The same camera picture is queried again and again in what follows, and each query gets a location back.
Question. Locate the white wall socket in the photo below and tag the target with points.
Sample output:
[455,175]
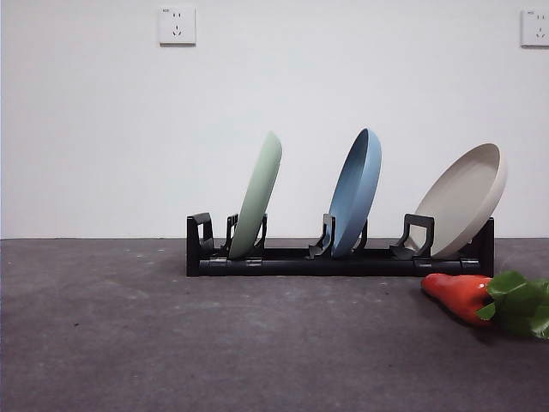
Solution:
[178,26]
[536,28]

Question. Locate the beige round plate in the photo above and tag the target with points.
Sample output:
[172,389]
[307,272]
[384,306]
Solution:
[459,206]

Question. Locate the blue round plate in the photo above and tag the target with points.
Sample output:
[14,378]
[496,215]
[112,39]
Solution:
[356,201]

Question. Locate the orange toy carrot green leaves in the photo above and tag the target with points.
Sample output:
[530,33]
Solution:
[459,296]

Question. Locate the black plastic plate rack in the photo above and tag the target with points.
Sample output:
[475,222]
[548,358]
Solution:
[300,266]

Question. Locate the pale green round plate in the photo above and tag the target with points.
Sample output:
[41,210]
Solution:
[253,206]

